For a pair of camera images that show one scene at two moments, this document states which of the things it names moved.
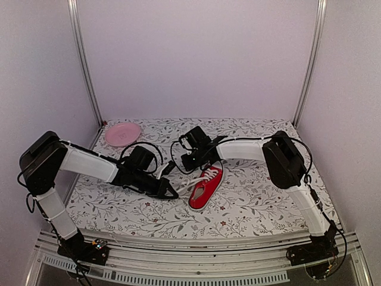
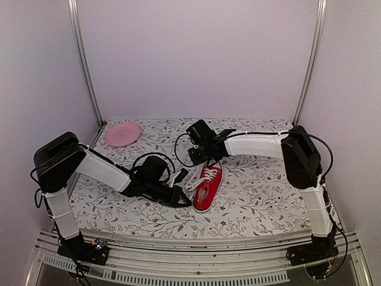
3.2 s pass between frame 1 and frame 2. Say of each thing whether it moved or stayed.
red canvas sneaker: moved
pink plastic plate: stayed
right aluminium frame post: stayed
